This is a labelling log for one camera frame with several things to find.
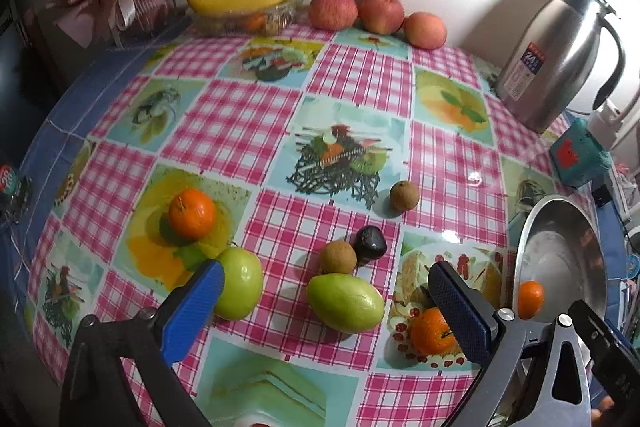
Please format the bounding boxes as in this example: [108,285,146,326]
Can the pink checked tablecloth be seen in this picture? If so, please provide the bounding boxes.
[12,24,626,427]

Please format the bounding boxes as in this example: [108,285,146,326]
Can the white charger plug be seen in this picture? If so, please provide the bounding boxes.
[590,99,640,132]

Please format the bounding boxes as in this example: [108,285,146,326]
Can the round green jujube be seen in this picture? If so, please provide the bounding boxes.
[212,247,264,321]

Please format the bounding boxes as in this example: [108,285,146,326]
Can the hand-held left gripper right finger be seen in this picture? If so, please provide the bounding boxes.
[427,261,593,427]

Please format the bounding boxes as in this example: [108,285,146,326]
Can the red apple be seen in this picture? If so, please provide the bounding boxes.
[307,0,359,32]
[403,12,447,51]
[357,0,405,35]

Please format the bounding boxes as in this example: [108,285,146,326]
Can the drink can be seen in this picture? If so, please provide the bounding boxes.
[0,164,33,212]

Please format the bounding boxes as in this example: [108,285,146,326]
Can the steel bowl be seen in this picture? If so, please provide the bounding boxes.
[492,194,608,427]

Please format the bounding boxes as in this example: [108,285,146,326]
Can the dark water chestnut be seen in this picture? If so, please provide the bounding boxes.
[354,225,388,265]

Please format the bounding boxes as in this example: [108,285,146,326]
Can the oval green jujube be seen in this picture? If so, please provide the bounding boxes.
[306,273,386,334]

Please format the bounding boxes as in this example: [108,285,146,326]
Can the small orange mandarin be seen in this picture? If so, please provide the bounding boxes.
[516,280,545,320]

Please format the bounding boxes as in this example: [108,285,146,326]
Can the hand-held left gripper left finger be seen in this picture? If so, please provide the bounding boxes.
[60,258,226,427]

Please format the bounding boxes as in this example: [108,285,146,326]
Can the brown longan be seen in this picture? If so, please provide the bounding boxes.
[389,181,420,212]
[320,239,358,274]

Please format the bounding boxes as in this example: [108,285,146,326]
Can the teal box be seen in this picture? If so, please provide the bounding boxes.
[549,118,612,188]

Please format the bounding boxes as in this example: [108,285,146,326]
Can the steel thermos jug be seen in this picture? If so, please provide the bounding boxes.
[495,0,627,135]

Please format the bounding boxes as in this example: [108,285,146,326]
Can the clear plastic container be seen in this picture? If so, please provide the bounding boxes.
[192,0,307,38]

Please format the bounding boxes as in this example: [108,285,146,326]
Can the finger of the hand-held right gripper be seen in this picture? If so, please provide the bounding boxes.
[567,300,640,408]

